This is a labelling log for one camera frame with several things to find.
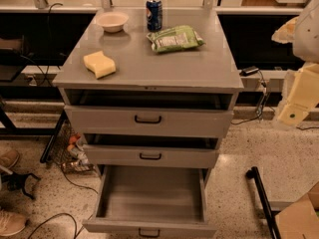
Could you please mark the black table leg frame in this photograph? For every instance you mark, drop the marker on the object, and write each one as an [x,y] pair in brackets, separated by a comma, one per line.
[32,118]

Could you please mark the tan shoe lower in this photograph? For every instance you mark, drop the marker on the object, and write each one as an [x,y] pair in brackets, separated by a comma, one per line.
[11,223]

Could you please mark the wire basket with items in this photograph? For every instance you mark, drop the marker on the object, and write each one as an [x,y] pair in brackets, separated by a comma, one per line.
[68,152]

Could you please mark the grey drawer cabinet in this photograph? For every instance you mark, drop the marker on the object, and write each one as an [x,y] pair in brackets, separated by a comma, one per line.
[204,78]

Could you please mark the beige bowl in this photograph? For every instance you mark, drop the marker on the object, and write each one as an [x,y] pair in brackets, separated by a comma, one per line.
[112,22]

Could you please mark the black tripod foot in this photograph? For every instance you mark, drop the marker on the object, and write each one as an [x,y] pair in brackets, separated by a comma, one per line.
[15,181]

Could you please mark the black power adapter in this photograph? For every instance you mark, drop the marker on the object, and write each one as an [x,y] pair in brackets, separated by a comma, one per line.
[248,71]

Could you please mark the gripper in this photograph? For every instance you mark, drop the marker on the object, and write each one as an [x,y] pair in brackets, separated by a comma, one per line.
[307,34]

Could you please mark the tan shoe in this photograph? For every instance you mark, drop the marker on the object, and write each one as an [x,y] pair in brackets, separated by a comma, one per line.
[11,223]
[9,158]

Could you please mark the tan shoe upper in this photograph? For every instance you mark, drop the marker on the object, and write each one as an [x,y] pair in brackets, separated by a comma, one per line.
[9,158]

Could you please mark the blue soda can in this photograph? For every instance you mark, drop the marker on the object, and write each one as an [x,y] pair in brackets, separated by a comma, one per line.
[154,15]

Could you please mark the black metal stand leg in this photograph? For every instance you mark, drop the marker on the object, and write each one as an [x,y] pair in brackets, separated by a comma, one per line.
[253,173]

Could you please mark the green snack bag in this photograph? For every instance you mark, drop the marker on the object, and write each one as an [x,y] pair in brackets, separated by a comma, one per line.
[175,39]

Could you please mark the cardboard box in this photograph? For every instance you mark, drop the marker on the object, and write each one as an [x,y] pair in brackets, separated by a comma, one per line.
[300,220]

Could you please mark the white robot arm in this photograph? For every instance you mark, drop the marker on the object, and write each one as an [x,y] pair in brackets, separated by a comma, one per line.
[306,37]

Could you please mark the grey open bottom drawer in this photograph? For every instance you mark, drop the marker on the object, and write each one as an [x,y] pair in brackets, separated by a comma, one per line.
[151,202]

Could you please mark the grey middle drawer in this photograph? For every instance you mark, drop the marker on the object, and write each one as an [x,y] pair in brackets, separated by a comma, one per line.
[151,156]

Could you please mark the yellow sponge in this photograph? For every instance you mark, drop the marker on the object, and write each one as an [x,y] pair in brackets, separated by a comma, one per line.
[99,64]

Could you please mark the grey top drawer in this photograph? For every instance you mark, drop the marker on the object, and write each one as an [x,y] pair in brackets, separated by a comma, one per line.
[154,122]

